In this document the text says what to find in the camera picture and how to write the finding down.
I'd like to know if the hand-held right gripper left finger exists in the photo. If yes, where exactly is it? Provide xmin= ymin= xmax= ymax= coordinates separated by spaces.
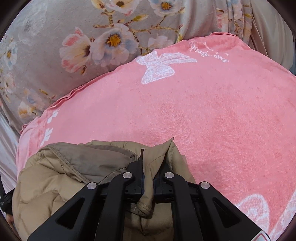
xmin=27 ymin=159 xmax=145 ymax=241

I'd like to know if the grey floral bed sheet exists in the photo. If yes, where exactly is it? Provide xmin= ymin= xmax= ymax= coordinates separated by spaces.
xmin=0 ymin=0 xmax=255 ymax=135

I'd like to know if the white satin curtain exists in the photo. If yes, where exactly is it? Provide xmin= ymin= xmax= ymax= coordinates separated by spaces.
xmin=0 ymin=109 xmax=21 ymax=195

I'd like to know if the beige cloth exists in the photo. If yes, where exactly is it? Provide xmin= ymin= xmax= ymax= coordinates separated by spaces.
xmin=251 ymin=0 xmax=296 ymax=76

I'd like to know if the tan quilted jacket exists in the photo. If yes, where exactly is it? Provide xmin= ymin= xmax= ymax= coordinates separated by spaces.
xmin=11 ymin=137 xmax=197 ymax=241

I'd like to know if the pink butterfly print blanket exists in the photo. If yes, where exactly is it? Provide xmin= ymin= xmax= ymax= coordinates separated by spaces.
xmin=16 ymin=32 xmax=296 ymax=241

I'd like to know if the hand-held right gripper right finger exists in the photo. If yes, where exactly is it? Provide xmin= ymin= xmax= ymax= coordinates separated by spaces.
xmin=155 ymin=161 xmax=271 ymax=241

